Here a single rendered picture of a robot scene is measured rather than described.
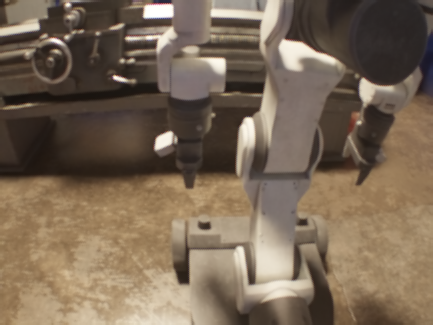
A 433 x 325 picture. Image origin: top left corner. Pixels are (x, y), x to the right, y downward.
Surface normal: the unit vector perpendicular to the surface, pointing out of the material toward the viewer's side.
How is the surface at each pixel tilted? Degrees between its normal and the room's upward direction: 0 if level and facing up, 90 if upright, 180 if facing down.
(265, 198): 60
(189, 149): 101
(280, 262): 46
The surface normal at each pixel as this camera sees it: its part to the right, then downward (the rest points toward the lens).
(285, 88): 0.05, 0.70
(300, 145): 0.07, 0.51
